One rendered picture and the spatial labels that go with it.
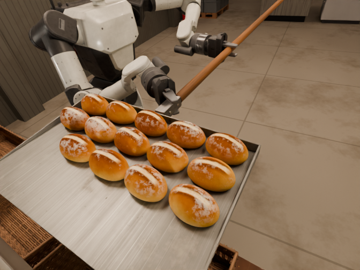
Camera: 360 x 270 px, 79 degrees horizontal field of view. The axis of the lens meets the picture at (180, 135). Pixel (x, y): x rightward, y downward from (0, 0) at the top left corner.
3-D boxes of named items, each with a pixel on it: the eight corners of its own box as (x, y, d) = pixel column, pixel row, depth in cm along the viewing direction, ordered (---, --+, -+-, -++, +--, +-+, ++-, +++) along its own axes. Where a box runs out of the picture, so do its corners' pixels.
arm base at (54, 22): (35, 56, 84) (23, 25, 82) (67, 56, 93) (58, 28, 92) (51, 42, 74) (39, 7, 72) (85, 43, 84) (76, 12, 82)
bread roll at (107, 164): (84, 171, 49) (75, 155, 46) (105, 152, 53) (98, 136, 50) (117, 189, 45) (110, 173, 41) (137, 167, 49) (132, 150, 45)
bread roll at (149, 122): (129, 129, 59) (125, 113, 56) (146, 117, 63) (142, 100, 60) (158, 143, 55) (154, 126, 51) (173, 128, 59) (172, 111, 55)
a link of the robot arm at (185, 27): (194, 50, 104) (198, 28, 109) (187, 36, 97) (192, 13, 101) (181, 52, 107) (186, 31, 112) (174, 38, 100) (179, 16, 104)
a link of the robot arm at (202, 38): (230, 29, 93) (207, 25, 99) (218, 36, 87) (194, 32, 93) (228, 58, 101) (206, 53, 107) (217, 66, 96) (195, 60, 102)
